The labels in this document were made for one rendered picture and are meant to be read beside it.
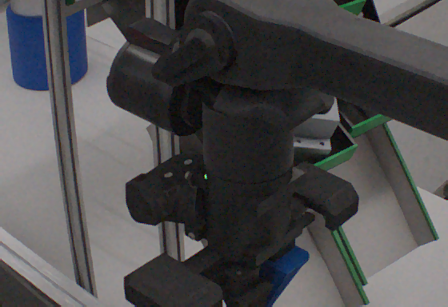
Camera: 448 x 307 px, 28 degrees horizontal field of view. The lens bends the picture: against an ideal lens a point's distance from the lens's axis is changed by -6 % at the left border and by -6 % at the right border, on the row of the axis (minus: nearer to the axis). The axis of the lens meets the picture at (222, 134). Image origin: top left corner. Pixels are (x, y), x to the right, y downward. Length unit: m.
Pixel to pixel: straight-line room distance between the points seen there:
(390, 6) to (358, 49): 1.61
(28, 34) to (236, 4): 1.22
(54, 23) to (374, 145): 0.42
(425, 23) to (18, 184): 1.15
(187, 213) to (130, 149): 0.95
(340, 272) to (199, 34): 0.56
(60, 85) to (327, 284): 0.37
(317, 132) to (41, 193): 0.68
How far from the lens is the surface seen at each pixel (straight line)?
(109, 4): 0.99
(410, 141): 2.41
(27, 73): 1.76
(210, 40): 0.53
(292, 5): 0.53
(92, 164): 1.54
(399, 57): 0.48
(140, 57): 0.62
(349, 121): 0.97
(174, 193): 0.63
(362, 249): 1.11
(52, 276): 1.17
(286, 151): 0.59
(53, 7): 0.98
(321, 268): 1.05
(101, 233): 1.39
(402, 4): 2.14
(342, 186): 0.68
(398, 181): 1.14
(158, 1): 0.84
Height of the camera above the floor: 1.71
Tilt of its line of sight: 32 degrees down
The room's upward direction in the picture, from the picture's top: 1 degrees counter-clockwise
